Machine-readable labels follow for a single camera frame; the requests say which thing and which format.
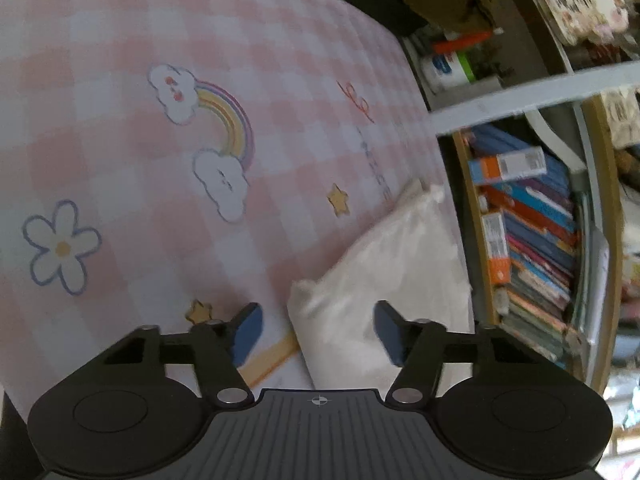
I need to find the cream white t-shirt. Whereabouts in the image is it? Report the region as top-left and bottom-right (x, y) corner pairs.
(286, 180), (474, 393)

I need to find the white orange flat box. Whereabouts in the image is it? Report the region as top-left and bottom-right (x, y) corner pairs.
(482, 212), (511, 285)

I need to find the row of leaning books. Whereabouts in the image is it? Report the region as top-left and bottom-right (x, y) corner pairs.
(461, 119), (586, 375)

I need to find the pink checkered desk mat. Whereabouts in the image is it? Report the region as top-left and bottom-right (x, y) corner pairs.
(1, 0), (464, 414)

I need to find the usmile white orange box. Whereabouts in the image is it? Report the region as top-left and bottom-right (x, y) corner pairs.
(469, 148), (547, 185)

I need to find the white tub green lid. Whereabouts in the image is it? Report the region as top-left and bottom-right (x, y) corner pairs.
(420, 52), (476, 93)

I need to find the white wooden bookshelf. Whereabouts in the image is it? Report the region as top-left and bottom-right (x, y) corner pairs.
(402, 0), (623, 391)

